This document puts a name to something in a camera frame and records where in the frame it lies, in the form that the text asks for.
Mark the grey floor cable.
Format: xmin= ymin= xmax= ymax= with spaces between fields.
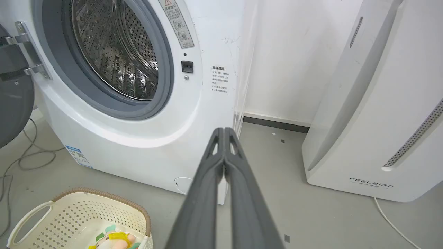
xmin=0 ymin=118 xmax=65 ymax=239

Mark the white power cable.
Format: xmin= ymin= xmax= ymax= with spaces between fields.
xmin=373 ymin=197 xmax=423 ymax=249

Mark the white front-load washing machine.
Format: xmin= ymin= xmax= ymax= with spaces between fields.
xmin=0 ymin=0 xmax=258 ymax=205

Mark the white tower air purifier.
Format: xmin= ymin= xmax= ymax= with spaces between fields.
xmin=302 ymin=0 xmax=443 ymax=203

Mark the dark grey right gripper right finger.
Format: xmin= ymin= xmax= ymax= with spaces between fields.
xmin=224 ymin=127 xmax=285 ymax=249

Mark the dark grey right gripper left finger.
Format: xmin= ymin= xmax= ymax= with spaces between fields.
xmin=165 ymin=128 xmax=225 ymax=249

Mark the dark washing machine door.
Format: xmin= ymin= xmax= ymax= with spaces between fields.
xmin=0 ymin=24 xmax=35 ymax=149

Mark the cream perforated laundry basket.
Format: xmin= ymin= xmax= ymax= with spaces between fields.
xmin=6 ymin=188 xmax=153 ymax=249

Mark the colourful plush toy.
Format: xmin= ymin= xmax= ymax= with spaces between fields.
xmin=87 ymin=225 xmax=142 ymax=249

